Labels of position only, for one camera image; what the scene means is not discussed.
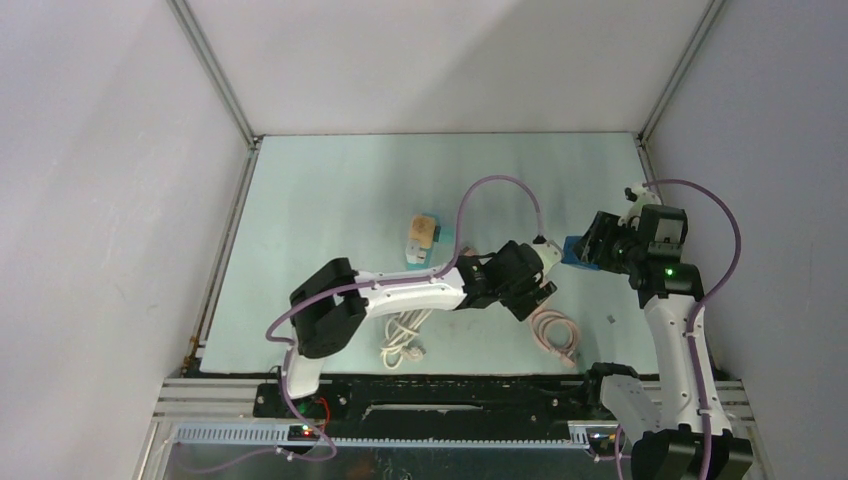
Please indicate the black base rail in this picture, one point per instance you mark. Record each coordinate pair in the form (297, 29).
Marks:
(468, 407)

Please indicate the blue cube socket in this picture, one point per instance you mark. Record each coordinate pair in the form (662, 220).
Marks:
(570, 258)

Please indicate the teal power strip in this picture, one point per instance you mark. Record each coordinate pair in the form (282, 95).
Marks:
(418, 258)

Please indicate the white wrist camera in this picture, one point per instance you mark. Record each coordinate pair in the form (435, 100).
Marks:
(548, 252)
(639, 196)

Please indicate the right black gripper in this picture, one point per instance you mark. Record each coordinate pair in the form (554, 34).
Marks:
(604, 227)

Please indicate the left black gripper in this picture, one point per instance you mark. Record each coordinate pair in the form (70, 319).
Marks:
(521, 303)

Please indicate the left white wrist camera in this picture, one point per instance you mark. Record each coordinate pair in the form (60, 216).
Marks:
(548, 252)

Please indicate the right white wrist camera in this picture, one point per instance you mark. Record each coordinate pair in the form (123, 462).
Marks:
(639, 196)

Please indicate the teal plug adapter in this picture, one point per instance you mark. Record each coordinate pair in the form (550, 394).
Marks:
(445, 236)

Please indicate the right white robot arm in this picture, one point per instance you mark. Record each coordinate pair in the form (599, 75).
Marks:
(687, 435)

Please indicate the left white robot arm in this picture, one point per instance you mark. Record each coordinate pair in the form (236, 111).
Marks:
(329, 307)

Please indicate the beige cube adapter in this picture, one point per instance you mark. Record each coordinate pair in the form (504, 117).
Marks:
(422, 230)

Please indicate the grey cable duct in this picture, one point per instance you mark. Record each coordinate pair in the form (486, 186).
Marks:
(580, 436)

